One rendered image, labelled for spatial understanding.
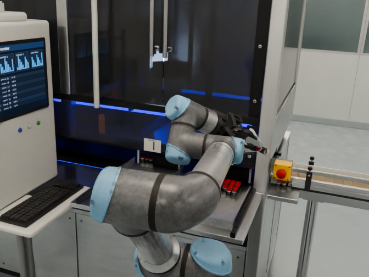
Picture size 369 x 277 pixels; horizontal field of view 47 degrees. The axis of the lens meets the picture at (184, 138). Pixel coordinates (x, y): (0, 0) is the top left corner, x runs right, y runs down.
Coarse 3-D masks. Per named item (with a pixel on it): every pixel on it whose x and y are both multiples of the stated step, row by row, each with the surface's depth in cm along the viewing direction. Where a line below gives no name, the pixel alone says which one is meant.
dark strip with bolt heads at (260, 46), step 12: (264, 0) 160; (264, 12) 161; (264, 24) 162; (264, 36) 163; (264, 48) 165; (264, 60) 166; (252, 72) 169; (252, 84) 170; (252, 96) 172; (252, 108) 173
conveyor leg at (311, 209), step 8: (312, 200) 188; (312, 208) 192; (312, 216) 193; (304, 224) 196; (312, 224) 194; (304, 232) 197; (312, 232) 196; (304, 240) 198; (304, 248) 199; (304, 256) 200; (304, 264) 201; (304, 272) 202
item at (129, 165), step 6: (132, 162) 206; (132, 168) 202; (138, 168) 203; (144, 168) 203; (150, 168) 203; (156, 168) 204; (162, 168) 204; (180, 168) 196; (174, 174) 189; (180, 174) 197
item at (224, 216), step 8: (240, 192) 182; (248, 192) 177; (224, 200) 174; (240, 200) 175; (216, 208) 167; (224, 208) 167; (232, 208) 168; (240, 208) 162; (216, 216) 161; (224, 216) 161; (232, 216) 162; (208, 224) 154; (216, 224) 153; (224, 224) 152; (232, 224) 151
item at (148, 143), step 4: (144, 140) 194; (148, 140) 193; (152, 140) 192; (156, 140) 192; (144, 144) 194; (148, 144) 194; (152, 144) 193; (156, 144) 192; (160, 144) 192; (144, 148) 195; (148, 148) 194; (152, 148) 194; (156, 148) 193; (160, 148) 192; (160, 152) 193
